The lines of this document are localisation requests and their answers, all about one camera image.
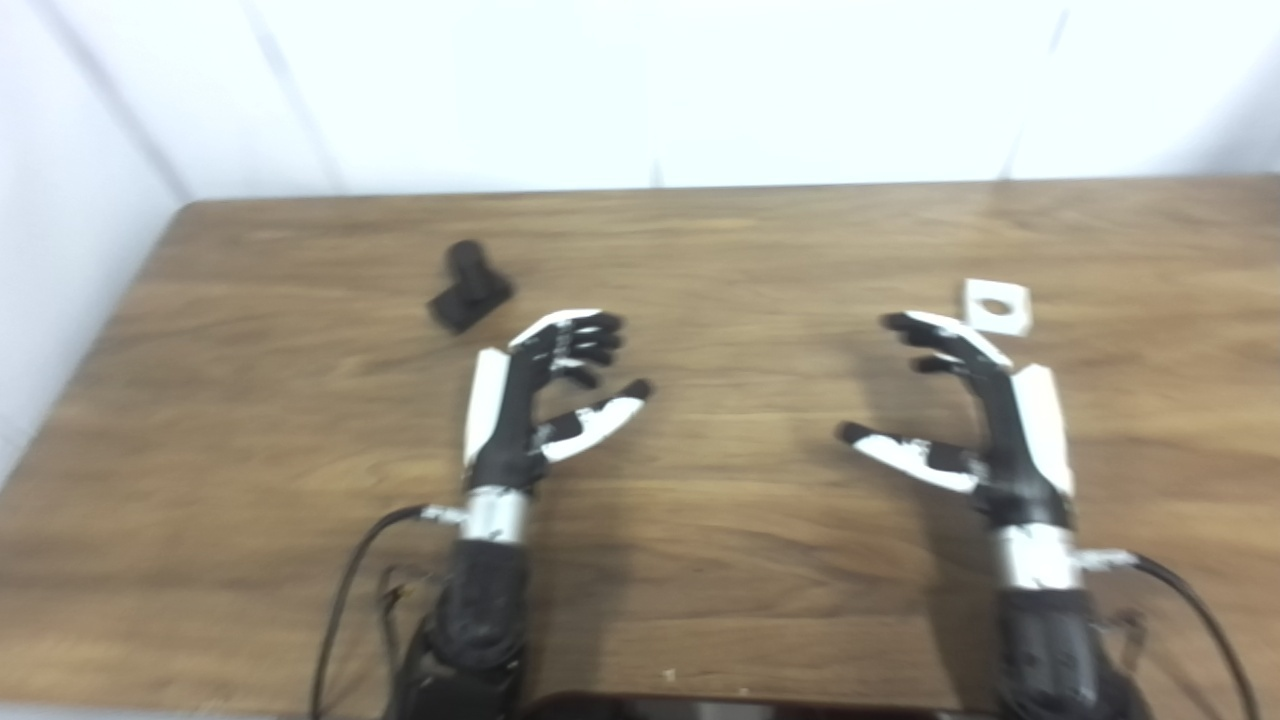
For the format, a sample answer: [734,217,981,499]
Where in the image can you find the thin right wrist wire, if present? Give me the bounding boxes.
[1105,605,1153,666]

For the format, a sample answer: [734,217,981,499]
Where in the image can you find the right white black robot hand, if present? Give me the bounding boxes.
[836,310,1079,526]

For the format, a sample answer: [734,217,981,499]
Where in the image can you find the white square piece with hole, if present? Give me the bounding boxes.
[962,279,1033,337]

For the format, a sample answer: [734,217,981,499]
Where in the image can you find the black peg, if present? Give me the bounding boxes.
[427,240,516,335]

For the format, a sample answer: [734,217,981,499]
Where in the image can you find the dark robot torso edge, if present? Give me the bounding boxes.
[525,692,956,720]

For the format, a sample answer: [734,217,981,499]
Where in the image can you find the thin left wrist wire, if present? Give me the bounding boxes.
[376,564,443,641]

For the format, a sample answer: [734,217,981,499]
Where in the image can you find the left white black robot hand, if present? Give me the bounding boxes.
[462,308,654,493]

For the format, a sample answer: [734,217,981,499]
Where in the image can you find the thin wrist wire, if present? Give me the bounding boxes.
[1105,605,1153,666]
[376,564,443,641]

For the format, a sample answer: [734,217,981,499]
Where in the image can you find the thick black right wrist cable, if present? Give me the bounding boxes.
[1075,548,1261,720]

